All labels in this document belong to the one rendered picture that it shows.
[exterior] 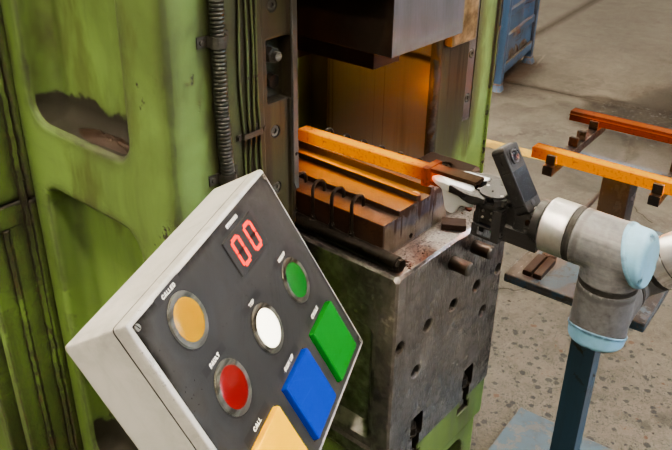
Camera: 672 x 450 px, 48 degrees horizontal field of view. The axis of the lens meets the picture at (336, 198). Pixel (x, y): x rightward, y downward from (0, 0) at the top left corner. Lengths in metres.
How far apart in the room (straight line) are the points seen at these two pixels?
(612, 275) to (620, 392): 1.41
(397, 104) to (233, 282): 0.88
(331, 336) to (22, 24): 0.73
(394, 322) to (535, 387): 1.26
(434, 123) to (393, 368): 0.53
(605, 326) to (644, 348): 1.55
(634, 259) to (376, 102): 0.72
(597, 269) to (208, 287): 0.63
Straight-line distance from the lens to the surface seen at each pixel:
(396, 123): 1.64
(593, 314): 1.23
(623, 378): 2.63
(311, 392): 0.88
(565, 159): 1.58
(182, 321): 0.73
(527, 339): 2.70
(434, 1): 1.22
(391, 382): 1.38
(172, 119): 1.05
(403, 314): 1.31
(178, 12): 1.02
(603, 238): 1.17
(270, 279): 0.88
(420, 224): 1.37
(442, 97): 1.59
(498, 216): 1.24
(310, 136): 1.47
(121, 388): 0.74
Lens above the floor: 1.60
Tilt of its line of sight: 27 degrees down
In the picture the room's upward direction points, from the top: 1 degrees clockwise
